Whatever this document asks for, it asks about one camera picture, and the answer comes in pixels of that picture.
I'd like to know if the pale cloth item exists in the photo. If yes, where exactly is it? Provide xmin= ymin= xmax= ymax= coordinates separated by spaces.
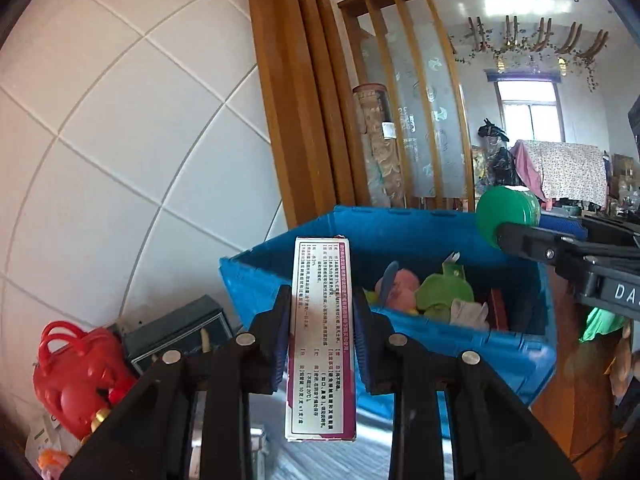
xmin=448 ymin=299 xmax=490 ymax=332

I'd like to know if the red plastic toy case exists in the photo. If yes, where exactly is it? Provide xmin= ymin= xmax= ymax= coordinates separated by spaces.
xmin=32 ymin=321 xmax=138 ymax=438

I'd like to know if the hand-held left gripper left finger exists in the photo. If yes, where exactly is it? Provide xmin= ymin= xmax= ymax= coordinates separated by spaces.
xmin=60 ymin=284 xmax=293 ymax=480

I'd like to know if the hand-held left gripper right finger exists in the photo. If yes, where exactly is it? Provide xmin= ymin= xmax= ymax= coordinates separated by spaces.
xmin=352 ymin=287 xmax=583 ymax=480

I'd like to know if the rolled patterned carpet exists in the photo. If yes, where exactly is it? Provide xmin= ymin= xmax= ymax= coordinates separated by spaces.
xmin=352 ymin=83 xmax=403 ymax=208

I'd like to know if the orange pink plush toy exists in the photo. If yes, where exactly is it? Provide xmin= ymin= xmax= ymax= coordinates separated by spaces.
xmin=37 ymin=447 xmax=73 ymax=480

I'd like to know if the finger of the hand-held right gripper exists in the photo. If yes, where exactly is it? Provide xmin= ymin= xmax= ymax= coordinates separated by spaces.
xmin=492 ymin=222 xmax=597 ymax=282
xmin=540 ymin=212 xmax=589 ymax=241

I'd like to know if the wooden wall frame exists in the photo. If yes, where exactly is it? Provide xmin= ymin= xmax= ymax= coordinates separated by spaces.
xmin=245 ymin=0 xmax=371 ymax=228

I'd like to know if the black gift box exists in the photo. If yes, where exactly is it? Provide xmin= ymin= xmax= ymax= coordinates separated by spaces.
xmin=121 ymin=295 xmax=233 ymax=373

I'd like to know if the white purple medicine box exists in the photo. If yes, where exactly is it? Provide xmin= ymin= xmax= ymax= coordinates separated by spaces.
xmin=283 ymin=235 xmax=357 ymax=443

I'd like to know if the blue plastic crate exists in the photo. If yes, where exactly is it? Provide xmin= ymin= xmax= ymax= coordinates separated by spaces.
xmin=218 ymin=205 xmax=558 ymax=418

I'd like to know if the bright window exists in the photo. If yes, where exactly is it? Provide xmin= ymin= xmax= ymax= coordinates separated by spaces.
xmin=495 ymin=80 xmax=566 ymax=143

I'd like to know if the green plush toy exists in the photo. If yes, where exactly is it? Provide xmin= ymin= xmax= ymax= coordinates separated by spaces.
xmin=416 ymin=251 xmax=475 ymax=318

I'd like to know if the floral draped cloth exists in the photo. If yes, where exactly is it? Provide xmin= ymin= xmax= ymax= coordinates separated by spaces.
xmin=510 ymin=139 xmax=608 ymax=208

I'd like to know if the pink plush blue hat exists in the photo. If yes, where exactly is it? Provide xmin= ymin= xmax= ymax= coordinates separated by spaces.
xmin=374 ymin=261 xmax=421 ymax=311

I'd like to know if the small green bottle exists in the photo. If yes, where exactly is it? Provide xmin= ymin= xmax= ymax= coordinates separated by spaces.
xmin=475 ymin=185 xmax=542 ymax=251

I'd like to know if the ceiling vine decoration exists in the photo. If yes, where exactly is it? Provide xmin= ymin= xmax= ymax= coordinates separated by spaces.
xmin=450 ymin=15 xmax=611 ymax=92

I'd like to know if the green cloth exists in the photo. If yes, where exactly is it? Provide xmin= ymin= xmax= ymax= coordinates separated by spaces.
xmin=580 ymin=306 xmax=626 ymax=343

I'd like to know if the dark red box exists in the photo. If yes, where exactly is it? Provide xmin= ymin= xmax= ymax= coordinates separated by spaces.
xmin=489 ymin=287 xmax=511 ymax=331

